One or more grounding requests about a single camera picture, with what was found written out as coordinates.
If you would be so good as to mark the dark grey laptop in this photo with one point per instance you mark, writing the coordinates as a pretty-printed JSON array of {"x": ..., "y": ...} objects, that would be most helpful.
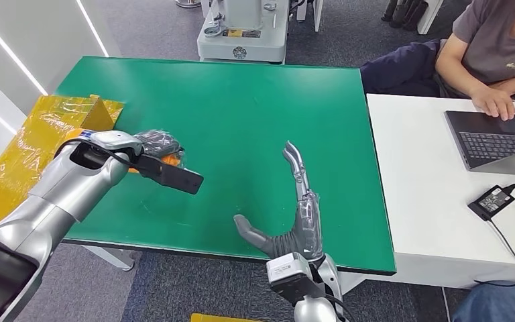
[{"x": 497, "y": 146}]

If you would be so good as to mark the yellow box edge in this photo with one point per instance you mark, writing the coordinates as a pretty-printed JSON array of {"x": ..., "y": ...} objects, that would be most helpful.
[{"x": 213, "y": 318}]

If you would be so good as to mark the white cabinet panel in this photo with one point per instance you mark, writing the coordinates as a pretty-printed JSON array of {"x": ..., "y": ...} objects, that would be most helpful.
[{"x": 430, "y": 17}]

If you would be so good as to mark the black left camera bracket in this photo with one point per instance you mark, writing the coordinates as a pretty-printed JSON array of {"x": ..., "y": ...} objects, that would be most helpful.
[{"x": 148, "y": 165}]

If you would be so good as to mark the person's right hand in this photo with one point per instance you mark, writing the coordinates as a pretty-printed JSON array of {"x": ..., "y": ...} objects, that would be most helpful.
[{"x": 495, "y": 102}]

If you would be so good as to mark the white table leg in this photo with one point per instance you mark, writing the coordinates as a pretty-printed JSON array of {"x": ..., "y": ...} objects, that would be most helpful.
[{"x": 115, "y": 260}]

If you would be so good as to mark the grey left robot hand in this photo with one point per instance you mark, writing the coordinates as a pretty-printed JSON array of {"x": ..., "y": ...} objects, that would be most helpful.
[{"x": 159, "y": 143}]

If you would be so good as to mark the black power adapter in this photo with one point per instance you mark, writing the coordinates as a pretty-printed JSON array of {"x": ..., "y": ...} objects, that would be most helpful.
[{"x": 492, "y": 202}]

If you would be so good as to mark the white furniture panels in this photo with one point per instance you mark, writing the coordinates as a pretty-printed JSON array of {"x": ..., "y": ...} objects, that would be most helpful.
[{"x": 319, "y": 13}]

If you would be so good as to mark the white machine base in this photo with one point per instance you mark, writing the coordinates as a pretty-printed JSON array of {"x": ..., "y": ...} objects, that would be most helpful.
[{"x": 257, "y": 49}]

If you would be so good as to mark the round metal base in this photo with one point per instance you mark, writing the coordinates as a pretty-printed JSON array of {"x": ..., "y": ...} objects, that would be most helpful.
[{"x": 189, "y": 3}]

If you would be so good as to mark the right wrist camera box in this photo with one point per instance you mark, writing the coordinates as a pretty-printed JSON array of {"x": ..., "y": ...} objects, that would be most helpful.
[{"x": 288, "y": 269}]

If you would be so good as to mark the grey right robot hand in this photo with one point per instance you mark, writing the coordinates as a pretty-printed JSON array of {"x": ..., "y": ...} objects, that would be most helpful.
[{"x": 306, "y": 226}]

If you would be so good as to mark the person's leg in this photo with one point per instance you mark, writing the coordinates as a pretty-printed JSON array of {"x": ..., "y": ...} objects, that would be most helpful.
[{"x": 502, "y": 306}]

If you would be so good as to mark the person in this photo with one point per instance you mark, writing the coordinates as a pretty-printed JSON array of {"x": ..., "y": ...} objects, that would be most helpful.
[{"x": 488, "y": 40}]

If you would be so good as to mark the yellow film-wrapped cardboard box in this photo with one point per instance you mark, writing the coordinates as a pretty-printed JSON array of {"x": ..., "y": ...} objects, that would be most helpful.
[{"x": 22, "y": 151}]

